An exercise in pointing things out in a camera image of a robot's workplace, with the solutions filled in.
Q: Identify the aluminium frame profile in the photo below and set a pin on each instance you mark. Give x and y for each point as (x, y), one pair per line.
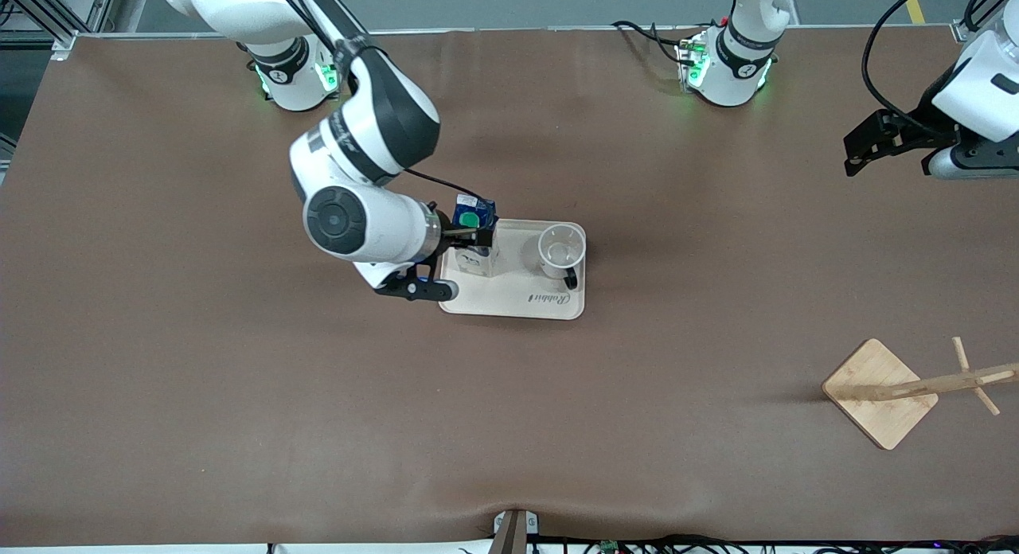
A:
(62, 43)
(967, 30)

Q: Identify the wooden mug tree stand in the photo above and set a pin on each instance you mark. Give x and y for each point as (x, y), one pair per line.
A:
(876, 411)

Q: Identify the beige rabbit print tray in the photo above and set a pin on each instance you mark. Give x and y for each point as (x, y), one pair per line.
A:
(509, 299)

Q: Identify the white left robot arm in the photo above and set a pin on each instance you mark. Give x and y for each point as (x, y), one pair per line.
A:
(728, 68)

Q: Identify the grey metal camera bracket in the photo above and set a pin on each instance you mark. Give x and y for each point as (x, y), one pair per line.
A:
(513, 534)

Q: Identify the brown table mat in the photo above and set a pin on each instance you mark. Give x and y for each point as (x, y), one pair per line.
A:
(509, 419)

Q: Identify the blue white milk carton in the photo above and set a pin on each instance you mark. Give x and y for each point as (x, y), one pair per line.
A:
(482, 263)

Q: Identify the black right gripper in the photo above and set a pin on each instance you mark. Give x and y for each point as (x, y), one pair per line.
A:
(450, 232)

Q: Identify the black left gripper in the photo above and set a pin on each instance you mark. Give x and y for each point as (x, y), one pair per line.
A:
(915, 129)

